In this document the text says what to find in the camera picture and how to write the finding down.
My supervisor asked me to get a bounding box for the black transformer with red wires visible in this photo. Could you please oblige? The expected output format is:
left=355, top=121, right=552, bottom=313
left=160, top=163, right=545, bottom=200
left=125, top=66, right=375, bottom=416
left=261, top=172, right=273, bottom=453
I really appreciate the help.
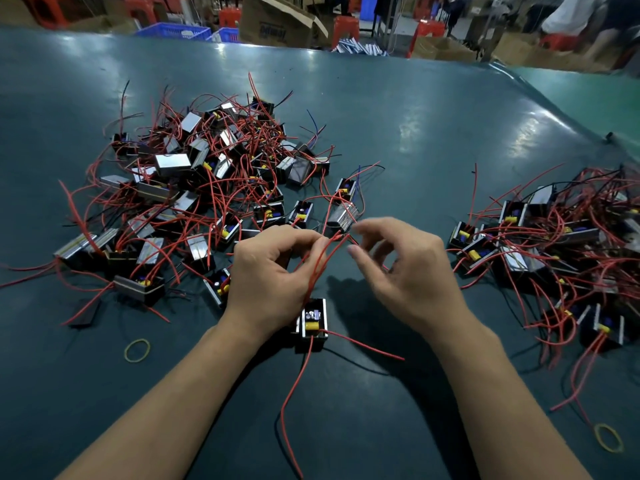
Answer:
left=279, top=232, right=407, bottom=480

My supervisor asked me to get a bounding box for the large pile of wired transformers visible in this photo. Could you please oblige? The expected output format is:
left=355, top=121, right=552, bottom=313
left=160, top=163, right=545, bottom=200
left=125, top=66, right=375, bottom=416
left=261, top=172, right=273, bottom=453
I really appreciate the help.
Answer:
left=0, top=72, right=387, bottom=329

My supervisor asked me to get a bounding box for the stack of white blue sheets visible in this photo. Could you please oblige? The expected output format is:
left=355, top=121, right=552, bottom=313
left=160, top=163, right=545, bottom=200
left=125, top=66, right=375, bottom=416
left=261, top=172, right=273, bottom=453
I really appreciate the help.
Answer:
left=331, top=37, right=390, bottom=57

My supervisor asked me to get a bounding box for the low brown cardboard box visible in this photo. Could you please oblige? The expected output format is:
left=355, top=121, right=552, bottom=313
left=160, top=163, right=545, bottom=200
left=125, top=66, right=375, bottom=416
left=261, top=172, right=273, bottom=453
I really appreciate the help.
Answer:
left=410, top=36, right=479, bottom=64

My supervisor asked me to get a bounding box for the large open cardboard box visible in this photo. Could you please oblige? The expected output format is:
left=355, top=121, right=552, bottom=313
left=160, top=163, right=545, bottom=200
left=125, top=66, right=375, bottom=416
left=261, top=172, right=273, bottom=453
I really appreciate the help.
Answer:
left=238, top=0, right=329, bottom=50

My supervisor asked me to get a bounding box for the person's right hand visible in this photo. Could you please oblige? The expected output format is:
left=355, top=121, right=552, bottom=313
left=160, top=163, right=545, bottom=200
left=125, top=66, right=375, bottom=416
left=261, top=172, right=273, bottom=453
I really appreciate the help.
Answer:
left=347, top=217, right=472, bottom=341

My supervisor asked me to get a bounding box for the person's left hand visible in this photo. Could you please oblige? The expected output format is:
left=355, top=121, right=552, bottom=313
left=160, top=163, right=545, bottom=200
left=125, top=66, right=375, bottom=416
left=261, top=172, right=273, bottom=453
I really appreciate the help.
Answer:
left=221, top=225, right=331, bottom=341

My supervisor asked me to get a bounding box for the small heap of wired transformers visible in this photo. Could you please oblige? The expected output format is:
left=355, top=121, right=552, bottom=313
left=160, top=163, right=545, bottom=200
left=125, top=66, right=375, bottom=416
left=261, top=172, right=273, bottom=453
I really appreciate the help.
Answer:
left=446, top=162, right=640, bottom=414

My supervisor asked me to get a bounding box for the yellow rubber band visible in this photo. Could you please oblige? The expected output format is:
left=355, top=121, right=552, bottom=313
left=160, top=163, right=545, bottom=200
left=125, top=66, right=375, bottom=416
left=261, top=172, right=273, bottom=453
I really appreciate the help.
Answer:
left=593, top=423, right=625, bottom=454
left=123, top=338, right=151, bottom=364

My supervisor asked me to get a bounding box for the person's right forearm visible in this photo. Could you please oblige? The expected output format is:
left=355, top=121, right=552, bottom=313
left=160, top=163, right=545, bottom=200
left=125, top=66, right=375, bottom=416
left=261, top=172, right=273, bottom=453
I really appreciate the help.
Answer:
left=424, top=309, right=595, bottom=480

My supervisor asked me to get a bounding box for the person's left forearm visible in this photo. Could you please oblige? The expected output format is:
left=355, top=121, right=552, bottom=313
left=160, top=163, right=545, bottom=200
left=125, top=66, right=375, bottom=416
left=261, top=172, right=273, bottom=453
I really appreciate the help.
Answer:
left=54, top=317, right=290, bottom=480

